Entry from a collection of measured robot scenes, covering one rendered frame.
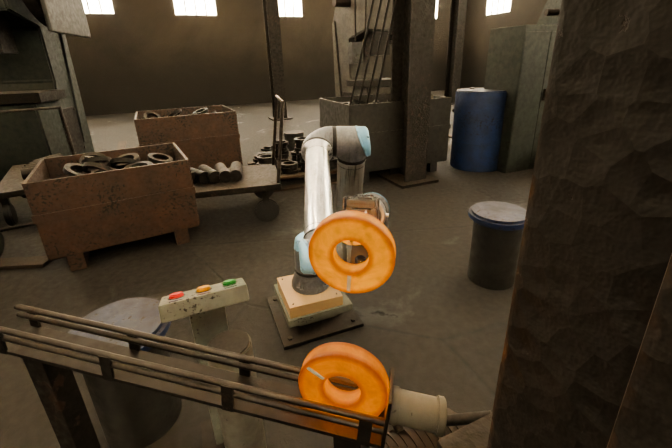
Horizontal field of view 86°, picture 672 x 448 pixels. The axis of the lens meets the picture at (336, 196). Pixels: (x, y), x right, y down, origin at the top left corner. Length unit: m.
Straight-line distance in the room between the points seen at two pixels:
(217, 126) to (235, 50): 8.21
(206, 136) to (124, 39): 8.23
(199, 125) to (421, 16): 2.49
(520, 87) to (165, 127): 3.69
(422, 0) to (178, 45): 9.39
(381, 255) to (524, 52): 3.77
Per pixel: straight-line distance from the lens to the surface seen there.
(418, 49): 3.67
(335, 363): 0.65
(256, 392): 0.72
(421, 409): 0.70
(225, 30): 12.35
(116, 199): 2.75
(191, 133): 4.24
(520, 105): 4.33
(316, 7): 13.15
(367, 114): 3.72
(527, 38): 4.28
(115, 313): 1.52
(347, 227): 0.61
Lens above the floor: 1.23
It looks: 20 degrees down
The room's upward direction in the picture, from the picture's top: 2 degrees counter-clockwise
